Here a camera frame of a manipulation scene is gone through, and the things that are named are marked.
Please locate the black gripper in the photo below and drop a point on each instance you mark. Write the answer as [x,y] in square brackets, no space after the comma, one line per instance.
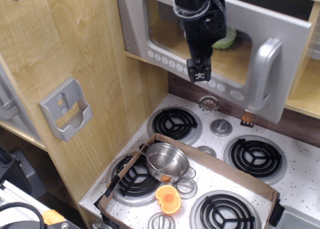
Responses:
[201,34]

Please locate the grey toy microwave door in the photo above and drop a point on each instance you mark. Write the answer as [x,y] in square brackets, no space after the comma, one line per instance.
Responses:
[241,52]

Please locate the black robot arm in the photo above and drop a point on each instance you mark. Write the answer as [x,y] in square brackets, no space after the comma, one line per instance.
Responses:
[193,9]

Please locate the green sliced vegetable toy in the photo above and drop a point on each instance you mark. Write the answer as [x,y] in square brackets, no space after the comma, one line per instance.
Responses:
[227,41]

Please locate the hanging metal strainer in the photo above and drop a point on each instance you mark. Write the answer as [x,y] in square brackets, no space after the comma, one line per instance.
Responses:
[208,103]

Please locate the back left black burner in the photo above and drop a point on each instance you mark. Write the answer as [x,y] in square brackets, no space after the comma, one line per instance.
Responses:
[176,123]

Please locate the black burner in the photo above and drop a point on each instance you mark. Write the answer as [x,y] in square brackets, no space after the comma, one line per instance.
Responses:
[223,211]
[176,123]
[257,158]
[138,181]

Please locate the grey stove knob back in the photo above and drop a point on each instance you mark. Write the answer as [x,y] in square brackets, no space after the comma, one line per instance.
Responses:
[221,127]

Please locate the grey stove knob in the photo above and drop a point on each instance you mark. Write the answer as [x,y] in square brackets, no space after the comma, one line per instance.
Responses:
[221,127]
[208,150]
[186,187]
[161,221]

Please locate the hanging orange spatula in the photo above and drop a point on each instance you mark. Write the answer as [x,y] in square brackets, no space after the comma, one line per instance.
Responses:
[248,119]

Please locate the grey stove knob middle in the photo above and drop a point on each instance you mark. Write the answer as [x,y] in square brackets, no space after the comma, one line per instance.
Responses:
[208,150]

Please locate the small stainless steel pot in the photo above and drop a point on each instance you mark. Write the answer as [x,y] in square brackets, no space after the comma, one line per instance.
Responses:
[165,162]

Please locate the back right black burner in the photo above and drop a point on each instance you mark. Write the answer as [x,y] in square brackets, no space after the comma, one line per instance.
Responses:
[257,158]

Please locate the grey stove knob centre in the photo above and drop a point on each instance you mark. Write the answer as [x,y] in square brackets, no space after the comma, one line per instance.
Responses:
[186,187]

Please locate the front left black burner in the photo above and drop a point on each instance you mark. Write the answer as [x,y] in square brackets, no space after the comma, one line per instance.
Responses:
[138,181]

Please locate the orange half fruit toy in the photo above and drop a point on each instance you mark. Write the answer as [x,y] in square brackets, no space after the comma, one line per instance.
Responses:
[169,199]

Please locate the front right black burner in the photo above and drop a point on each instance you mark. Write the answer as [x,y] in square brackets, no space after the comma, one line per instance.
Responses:
[223,211]

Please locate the brown cardboard barrier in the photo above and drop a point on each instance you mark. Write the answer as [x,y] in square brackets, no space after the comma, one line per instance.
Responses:
[213,176]

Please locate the grey stove knob front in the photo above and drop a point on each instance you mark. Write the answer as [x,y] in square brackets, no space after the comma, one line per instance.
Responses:
[161,221]

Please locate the metal sink basin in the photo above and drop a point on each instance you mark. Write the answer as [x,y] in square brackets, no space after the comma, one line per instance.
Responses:
[294,219]

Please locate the grey wall phone holder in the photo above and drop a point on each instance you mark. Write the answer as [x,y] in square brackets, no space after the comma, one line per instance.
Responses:
[61,100]

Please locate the grey cabinet door handle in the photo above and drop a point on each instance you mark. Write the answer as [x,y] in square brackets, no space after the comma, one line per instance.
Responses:
[7,110]

